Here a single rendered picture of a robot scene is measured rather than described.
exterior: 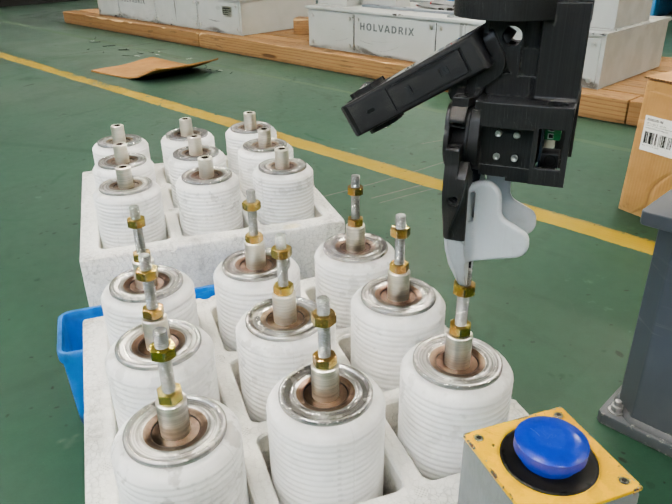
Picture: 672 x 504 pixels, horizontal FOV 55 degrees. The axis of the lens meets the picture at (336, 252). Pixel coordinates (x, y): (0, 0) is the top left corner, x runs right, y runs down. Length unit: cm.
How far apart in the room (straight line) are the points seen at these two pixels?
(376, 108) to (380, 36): 247
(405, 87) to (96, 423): 41
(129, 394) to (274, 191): 49
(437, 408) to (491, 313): 60
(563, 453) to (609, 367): 67
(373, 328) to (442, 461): 14
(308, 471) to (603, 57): 206
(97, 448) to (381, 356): 27
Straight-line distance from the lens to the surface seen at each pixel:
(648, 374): 88
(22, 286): 132
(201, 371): 58
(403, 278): 63
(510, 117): 43
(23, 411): 100
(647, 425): 92
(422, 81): 45
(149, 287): 57
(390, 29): 289
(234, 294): 69
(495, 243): 48
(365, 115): 47
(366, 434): 50
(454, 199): 46
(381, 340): 63
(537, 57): 45
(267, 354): 59
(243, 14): 365
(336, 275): 72
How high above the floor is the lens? 58
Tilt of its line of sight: 27 degrees down
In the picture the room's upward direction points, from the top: 1 degrees counter-clockwise
